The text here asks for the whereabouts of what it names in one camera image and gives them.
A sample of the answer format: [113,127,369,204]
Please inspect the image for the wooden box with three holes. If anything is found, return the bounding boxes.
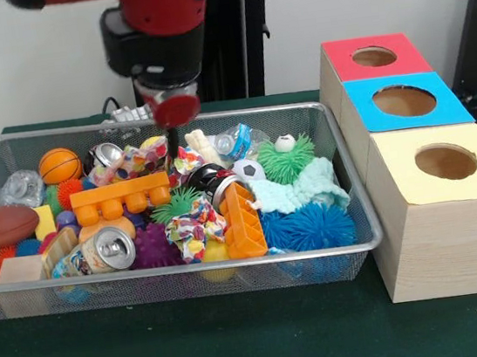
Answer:
[312,21,477,311]

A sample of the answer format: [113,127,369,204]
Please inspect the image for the blue spiky rubber ball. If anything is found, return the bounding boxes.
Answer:
[259,197,359,257]

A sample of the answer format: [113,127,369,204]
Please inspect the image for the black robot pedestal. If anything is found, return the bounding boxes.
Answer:
[118,0,301,113]

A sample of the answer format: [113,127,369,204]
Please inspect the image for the colourful drink can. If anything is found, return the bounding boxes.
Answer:
[47,222,140,281]

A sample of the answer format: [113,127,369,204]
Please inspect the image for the shallow clear mesh bin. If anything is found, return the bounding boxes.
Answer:
[0,86,388,326]

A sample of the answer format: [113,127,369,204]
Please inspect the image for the plain wooden cube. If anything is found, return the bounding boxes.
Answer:
[0,251,49,286]

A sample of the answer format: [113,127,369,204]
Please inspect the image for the green fuzzy ball with eye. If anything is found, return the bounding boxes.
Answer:
[255,130,321,188]

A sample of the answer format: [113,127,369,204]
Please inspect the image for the colourful dotted cloth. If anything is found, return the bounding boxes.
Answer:
[84,128,209,197]

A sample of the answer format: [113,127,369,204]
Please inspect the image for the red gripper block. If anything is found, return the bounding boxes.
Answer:
[138,82,209,163]

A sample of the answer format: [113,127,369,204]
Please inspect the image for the brown rubber ball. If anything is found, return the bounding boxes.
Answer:
[0,201,44,249]

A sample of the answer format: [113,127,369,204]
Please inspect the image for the light blue knitted cloth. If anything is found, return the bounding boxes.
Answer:
[248,153,352,221]

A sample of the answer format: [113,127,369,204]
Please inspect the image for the purple spiky ball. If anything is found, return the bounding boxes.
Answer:
[129,219,187,271]

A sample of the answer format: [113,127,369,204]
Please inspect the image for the small soccer ball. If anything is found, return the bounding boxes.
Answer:
[231,156,267,184]

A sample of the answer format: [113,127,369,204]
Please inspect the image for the small orange basketball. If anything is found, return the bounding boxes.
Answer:
[36,145,85,187]

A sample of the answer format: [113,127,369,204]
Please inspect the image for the black cable loop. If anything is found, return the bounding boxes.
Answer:
[99,94,126,116]

